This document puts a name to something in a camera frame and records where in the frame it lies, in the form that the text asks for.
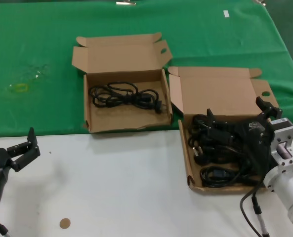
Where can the cardboard box with oval hole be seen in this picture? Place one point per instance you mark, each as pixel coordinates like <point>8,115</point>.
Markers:
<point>126,118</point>

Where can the cardboard box with round hole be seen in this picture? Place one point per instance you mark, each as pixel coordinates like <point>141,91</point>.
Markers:
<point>218,91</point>

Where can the green tablecloth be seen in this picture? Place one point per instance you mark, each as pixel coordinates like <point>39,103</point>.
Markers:
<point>37,37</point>

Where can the round cardboard disc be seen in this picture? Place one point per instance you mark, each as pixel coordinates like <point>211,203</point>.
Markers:
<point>64,223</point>

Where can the small white label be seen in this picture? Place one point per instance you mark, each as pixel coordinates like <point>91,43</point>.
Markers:
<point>226,13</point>

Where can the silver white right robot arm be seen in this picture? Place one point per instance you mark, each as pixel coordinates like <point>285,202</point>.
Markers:
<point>287,182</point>

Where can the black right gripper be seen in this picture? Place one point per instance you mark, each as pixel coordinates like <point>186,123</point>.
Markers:
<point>255,135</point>

